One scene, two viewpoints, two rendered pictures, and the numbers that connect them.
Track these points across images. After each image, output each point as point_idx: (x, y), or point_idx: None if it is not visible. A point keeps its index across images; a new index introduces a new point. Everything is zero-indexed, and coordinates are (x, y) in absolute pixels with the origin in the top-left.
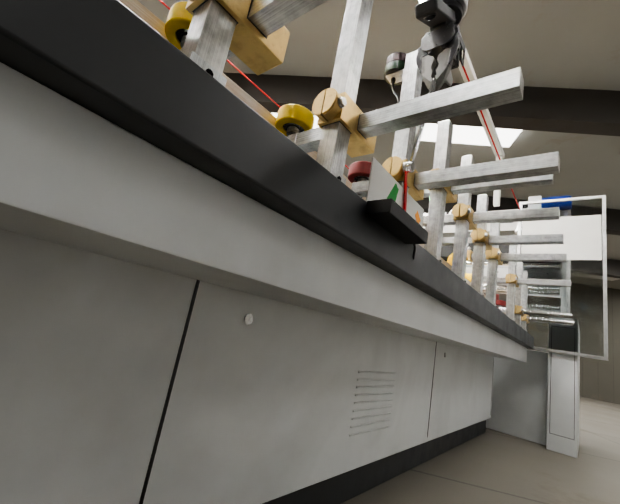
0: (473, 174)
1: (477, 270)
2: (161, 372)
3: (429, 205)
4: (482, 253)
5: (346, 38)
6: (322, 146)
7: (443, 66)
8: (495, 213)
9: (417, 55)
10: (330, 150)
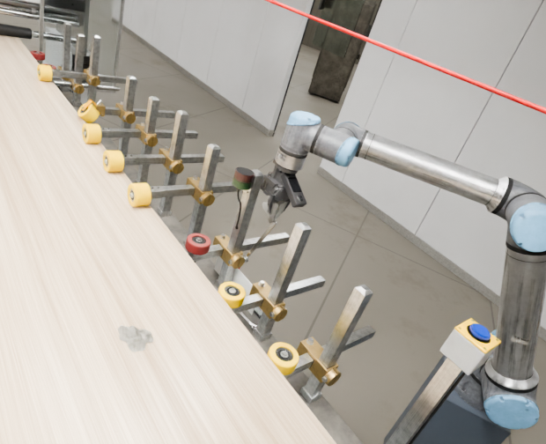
0: (261, 247)
1: (146, 166)
2: None
3: (197, 214)
4: (151, 153)
5: (290, 272)
6: (268, 325)
7: (280, 212)
8: (191, 159)
9: (271, 201)
10: (271, 326)
